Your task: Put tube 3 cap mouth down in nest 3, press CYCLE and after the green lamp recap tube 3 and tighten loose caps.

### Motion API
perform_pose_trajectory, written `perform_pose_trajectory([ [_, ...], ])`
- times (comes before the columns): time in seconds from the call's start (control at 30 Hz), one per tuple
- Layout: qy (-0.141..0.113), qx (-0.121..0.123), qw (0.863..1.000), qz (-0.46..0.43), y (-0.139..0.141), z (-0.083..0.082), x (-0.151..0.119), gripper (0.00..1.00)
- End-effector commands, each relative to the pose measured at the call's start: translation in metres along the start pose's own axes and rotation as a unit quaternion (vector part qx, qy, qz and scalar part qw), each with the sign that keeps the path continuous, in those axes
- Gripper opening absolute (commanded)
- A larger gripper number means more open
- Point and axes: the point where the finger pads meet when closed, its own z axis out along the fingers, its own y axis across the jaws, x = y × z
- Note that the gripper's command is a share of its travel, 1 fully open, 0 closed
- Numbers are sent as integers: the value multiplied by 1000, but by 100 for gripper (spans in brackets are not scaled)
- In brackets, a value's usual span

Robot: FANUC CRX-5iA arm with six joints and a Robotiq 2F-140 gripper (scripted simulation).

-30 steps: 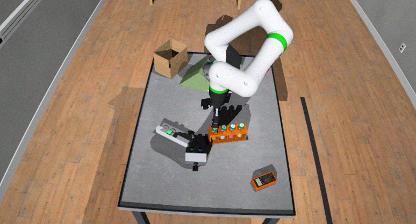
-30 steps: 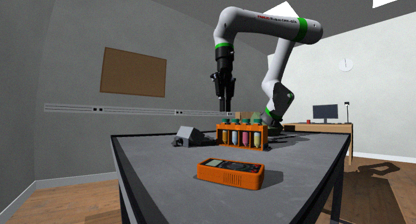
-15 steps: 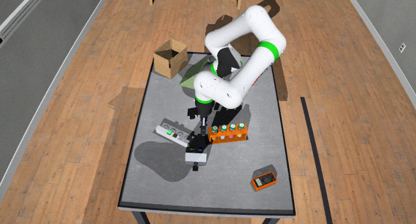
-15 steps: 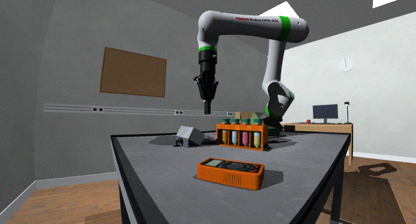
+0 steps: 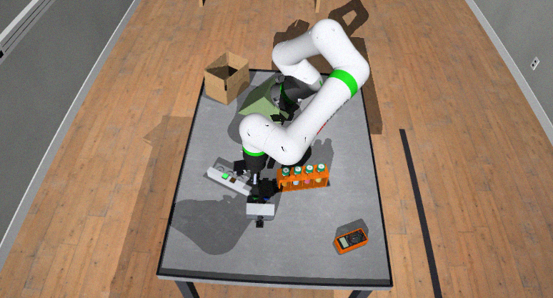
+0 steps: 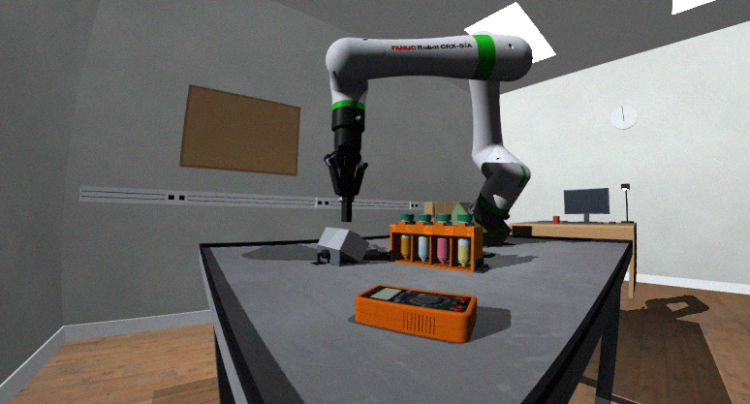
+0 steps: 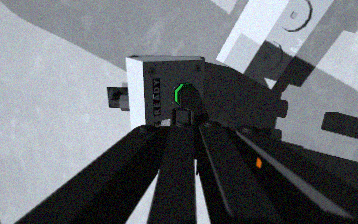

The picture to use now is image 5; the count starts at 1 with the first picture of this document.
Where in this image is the orange digital multimeter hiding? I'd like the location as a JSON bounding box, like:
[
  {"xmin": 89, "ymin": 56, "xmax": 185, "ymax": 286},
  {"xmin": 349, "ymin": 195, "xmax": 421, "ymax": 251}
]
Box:
[{"xmin": 334, "ymin": 228, "xmax": 368, "ymax": 254}]

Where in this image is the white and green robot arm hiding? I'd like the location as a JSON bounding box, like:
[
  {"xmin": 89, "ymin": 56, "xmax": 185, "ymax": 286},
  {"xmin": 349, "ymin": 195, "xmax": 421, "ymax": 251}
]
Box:
[{"xmin": 233, "ymin": 19, "xmax": 370, "ymax": 176}]

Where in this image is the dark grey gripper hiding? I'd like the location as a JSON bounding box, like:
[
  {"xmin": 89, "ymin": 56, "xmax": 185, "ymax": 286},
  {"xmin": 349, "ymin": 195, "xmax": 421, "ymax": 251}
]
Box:
[{"xmin": 246, "ymin": 162, "xmax": 266, "ymax": 194}]

